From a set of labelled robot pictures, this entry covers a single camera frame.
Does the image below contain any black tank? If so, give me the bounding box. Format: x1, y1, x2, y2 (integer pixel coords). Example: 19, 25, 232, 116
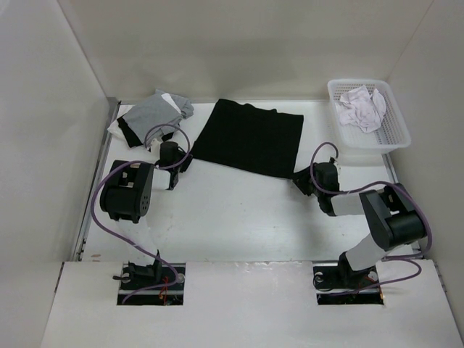
117, 117, 174, 149
191, 99, 304, 179

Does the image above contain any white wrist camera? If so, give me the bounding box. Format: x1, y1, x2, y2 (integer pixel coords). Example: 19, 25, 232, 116
146, 138, 162, 153
329, 157, 341, 171

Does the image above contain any white plastic laundry basket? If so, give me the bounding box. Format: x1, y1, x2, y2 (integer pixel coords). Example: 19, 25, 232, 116
327, 78, 411, 156

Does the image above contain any grey folded tank top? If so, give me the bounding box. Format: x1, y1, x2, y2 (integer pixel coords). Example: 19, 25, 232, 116
122, 90, 194, 144

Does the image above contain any black folded tank top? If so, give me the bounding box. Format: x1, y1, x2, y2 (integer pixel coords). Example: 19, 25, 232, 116
117, 117, 174, 149

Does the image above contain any white crumpled tank top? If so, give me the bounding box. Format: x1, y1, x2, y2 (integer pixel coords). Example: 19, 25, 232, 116
336, 85, 386, 133

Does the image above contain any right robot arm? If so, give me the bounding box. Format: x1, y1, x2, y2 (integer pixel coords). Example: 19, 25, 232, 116
291, 161, 430, 294

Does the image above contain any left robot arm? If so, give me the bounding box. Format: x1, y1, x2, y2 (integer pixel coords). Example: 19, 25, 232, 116
99, 141, 193, 289

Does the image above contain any metal table edge rail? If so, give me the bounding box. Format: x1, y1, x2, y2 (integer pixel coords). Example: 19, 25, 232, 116
70, 97, 120, 261

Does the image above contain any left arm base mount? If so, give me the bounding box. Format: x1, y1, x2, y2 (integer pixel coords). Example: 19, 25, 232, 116
112, 260, 186, 306

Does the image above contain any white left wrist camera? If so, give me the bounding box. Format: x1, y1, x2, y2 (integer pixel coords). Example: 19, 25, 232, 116
146, 138, 162, 153

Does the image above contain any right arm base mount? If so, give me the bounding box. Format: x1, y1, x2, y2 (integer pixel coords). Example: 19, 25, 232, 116
312, 262, 384, 305

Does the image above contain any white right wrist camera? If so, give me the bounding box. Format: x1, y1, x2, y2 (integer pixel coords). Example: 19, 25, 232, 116
329, 157, 341, 171

